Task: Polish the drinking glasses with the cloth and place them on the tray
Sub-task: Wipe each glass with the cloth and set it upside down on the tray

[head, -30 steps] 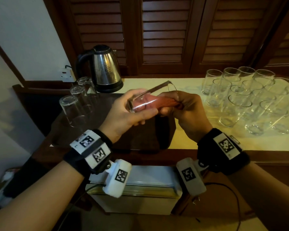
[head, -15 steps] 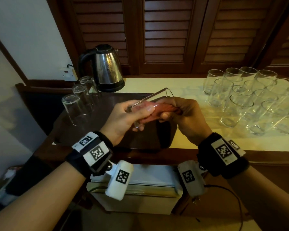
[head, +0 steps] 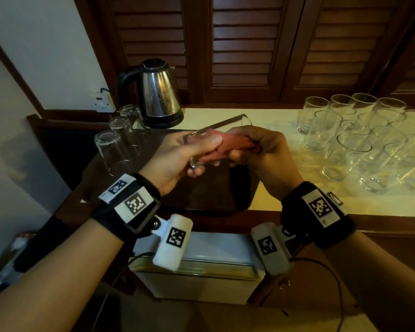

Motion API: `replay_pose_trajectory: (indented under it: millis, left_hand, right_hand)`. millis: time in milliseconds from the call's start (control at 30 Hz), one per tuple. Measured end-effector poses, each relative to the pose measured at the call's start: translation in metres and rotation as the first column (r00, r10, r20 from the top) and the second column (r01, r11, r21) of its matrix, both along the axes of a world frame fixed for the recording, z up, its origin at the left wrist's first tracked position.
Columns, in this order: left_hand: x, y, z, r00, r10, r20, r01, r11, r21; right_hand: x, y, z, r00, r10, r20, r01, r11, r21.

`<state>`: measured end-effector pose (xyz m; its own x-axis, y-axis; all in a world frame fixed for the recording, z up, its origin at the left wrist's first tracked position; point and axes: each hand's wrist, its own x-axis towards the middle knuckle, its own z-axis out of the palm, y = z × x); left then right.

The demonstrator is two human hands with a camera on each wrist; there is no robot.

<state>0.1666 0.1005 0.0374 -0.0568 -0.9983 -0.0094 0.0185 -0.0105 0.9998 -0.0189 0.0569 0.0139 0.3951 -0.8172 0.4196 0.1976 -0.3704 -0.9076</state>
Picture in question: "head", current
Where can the white wall socket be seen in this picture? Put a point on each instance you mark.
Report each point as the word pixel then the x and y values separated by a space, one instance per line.
pixel 103 101

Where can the stainless steel electric kettle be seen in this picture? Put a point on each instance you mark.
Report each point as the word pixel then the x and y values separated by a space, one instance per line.
pixel 159 93

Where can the person's left forearm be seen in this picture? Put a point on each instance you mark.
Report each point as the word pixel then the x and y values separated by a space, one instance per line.
pixel 55 283

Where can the dark wooden cabinet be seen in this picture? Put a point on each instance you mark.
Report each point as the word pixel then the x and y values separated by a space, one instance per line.
pixel 62 148

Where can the red cleaning cloth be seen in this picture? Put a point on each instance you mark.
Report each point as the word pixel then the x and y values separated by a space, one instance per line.
pixel 233 143

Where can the group of clear glasses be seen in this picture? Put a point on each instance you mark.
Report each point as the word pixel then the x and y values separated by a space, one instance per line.
pixel 363 141

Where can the dark serving tray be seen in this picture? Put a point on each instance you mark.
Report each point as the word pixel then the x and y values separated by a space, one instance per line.
pixel 214 190

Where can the person's left thumb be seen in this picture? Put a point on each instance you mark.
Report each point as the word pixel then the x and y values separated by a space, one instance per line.
pixel 202 143

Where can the person's right forearm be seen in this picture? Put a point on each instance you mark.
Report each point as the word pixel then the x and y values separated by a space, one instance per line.
pixel 384 283

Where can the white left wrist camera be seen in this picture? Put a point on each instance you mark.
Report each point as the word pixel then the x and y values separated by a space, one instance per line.
pixel 173 242

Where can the white red packet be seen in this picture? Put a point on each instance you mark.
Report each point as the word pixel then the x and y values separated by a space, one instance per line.
pixel 15 252

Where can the clear drinking glass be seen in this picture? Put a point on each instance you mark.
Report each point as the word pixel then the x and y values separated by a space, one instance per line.
pixel 224 123

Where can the louvred wooden door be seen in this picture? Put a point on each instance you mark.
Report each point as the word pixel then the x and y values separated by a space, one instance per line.
pixel 245 41
pixel 152 37
pixel 345 44

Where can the person's left hand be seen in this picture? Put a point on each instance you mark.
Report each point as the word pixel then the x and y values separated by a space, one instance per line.
pixel 167 159

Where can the white mini fridge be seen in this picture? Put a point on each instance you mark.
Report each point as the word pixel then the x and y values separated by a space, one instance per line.
pixel 214 273

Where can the upturned clear glass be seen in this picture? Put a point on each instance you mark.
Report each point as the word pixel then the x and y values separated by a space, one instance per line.
pixel 135 115
pixel 112 152
pixel 126 136

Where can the person's right fingers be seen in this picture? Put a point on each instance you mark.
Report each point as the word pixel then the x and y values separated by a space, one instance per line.
pixel 240 157

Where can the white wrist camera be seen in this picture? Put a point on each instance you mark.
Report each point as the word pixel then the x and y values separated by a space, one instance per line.
pixel 173 242
pixel 269 248

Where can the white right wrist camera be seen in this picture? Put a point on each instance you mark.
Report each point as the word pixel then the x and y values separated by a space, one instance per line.
pixel 269 248

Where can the person's right hand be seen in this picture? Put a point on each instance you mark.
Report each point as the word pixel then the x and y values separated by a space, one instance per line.
pixel 271 159

